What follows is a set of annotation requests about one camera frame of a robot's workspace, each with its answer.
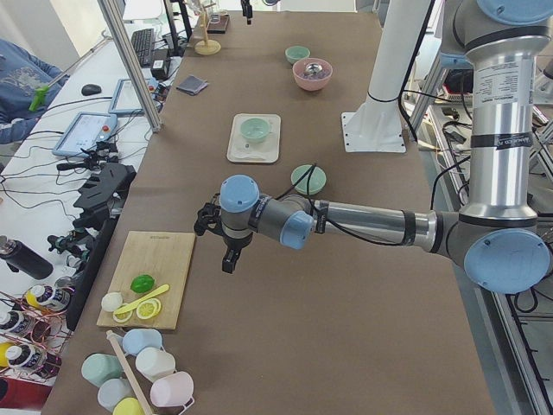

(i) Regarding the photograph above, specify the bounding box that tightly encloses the wooden mug tree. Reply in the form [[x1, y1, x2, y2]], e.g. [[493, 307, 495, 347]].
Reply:
[[190, 0, 221, 56]]

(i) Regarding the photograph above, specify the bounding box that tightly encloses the bamboo cutting board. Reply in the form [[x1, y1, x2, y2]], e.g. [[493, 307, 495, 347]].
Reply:
[[97, 231, 195, 330]]

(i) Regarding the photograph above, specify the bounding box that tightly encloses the metal spoon in bowl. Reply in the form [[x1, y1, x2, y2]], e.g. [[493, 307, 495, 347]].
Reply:
[[302, 62, 326, 80]]

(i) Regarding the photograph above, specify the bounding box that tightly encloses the grey folded cloth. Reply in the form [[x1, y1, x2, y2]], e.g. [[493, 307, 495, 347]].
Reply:
[[176, 75, 209, 96]]

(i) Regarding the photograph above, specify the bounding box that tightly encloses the pink bowl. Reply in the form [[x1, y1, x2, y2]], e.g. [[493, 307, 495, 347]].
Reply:
[[292, 57, 334, 92]]

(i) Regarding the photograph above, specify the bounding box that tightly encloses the green lime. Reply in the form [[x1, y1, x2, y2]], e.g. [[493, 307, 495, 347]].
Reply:
[[130, 274, 155, 293]]

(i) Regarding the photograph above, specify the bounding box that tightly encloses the black power adapter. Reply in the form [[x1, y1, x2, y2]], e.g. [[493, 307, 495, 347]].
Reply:
[[150, 48, 171, 80]]

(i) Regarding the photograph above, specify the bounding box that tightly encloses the right lemon slice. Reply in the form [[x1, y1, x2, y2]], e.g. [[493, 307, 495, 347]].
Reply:
[[136, 297, 162, 320]]

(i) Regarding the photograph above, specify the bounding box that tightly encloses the lemon slice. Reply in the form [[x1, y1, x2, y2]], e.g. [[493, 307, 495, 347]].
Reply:
[[136, 297, 162, 320], [112, 309, 133, 323]]

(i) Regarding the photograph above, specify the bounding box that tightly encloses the black keyboard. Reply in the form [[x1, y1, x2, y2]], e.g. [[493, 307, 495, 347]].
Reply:
[[130, 29, 155, 67]]

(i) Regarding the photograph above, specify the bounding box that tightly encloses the green bowl on tray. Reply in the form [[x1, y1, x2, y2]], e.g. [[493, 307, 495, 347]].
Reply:
[[240, 118, 271, 143]]

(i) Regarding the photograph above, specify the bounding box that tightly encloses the near upside-down green bowl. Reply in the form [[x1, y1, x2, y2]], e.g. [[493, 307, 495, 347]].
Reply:
[[290, 164, 327, 195]]

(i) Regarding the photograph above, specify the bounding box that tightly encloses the cream serving tray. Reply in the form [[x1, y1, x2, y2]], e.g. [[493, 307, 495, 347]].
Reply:
[[226, 113, 281, 164]]

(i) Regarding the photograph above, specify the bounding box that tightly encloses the left lemon slice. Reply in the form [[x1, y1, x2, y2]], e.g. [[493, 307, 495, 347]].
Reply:
[[112, 309, 133, 323]]

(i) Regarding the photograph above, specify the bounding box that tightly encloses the blue plastic cup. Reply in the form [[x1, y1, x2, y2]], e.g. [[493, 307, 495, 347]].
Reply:
[[123, 329, 163, 356]]

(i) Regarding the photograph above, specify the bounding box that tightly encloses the white garlic bulb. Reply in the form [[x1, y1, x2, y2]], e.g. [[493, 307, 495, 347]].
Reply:
[[101, 291, 124, 313]]

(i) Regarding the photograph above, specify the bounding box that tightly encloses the white plastic cup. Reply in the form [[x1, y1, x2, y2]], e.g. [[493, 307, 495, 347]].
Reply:
[[135, 347, 176, 382]]

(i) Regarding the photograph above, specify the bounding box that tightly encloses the black tool stand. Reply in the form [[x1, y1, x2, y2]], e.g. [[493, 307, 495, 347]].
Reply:
[[66, 163, 137, 331]]

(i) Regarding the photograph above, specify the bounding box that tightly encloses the pink plastic cup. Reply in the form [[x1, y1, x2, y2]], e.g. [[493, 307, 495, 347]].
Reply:
[[149, 372, 194, 407]]

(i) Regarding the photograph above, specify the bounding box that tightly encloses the far teach pendant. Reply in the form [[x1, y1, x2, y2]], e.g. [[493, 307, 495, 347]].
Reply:
[[108, 78, 162, 117]]

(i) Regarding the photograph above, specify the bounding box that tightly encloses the teach pendant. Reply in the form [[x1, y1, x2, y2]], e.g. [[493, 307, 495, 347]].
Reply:
[[52, 112, 118, 157], [108, 78, 162, 117]]

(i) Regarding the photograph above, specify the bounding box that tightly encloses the black computer mouse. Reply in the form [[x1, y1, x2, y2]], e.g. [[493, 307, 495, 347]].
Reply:
[[81, 84, 102, 96]]

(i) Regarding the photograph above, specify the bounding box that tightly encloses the green plastic cup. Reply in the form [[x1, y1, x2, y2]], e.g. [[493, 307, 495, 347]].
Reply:
[[81, 354, 123, 387]]

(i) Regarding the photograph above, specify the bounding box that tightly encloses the grey plastic cup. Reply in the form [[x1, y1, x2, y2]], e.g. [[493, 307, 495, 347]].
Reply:
[[97, 378, 134, 412]]

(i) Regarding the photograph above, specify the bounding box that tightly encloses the yellow plastic cup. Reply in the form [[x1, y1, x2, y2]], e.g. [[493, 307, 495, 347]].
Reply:
[[112, 397, 145, 415]]

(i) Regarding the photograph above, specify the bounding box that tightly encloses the near teach pendant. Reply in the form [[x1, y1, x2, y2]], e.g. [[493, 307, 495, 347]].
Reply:
[[52, 112, 118, 157]]

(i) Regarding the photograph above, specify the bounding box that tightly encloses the yellow paint bottle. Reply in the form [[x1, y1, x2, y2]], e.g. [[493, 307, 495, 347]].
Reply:
[[27, 284, 71, 312]]

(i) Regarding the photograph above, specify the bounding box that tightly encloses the black water bottle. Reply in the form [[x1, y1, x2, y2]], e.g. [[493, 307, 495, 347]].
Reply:
[[1, 235, 54, 280]]

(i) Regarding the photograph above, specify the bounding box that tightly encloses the person in blue shirt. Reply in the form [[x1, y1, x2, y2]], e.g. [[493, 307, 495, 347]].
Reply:
[[1, 39, 69, 144]]

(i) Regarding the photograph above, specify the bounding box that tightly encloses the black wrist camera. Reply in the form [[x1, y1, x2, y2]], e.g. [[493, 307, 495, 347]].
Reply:
[[194, 202, 223, 236]]

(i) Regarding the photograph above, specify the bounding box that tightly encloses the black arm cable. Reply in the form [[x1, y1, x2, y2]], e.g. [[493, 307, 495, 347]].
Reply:
[[275, 162, 416, 256]]

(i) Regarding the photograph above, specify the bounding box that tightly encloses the aluminium frame post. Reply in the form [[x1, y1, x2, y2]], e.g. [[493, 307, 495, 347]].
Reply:
[[98, 0, 162, 133]]

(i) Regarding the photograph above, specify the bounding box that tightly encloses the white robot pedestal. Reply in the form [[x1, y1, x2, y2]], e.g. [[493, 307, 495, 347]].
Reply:
[[341, 0, 434, 153]]

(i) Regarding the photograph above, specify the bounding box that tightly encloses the copper wire bottle rack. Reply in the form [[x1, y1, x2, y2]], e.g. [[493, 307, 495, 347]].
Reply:
[[1, 284, 74, 384]]

